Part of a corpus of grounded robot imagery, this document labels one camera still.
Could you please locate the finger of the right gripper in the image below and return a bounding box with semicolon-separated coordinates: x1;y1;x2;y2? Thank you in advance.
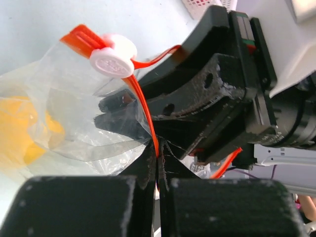
93;53;247;154
98;4;233;112

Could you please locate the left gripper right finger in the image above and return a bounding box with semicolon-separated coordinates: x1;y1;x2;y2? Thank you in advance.
158;140;307;237

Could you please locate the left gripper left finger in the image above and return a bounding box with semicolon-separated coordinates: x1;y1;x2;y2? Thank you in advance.
0;143;156;237

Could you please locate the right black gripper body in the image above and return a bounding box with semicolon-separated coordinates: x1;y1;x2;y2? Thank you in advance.
182;11;316;163

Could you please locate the clear zip top bag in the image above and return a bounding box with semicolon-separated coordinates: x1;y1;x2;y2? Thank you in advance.
0;24;244;180

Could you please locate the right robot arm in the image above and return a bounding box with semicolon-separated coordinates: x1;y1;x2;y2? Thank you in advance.
140;6;316;168

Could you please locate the white plastic basket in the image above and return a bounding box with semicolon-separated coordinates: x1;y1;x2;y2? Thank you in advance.
181;0;238;19

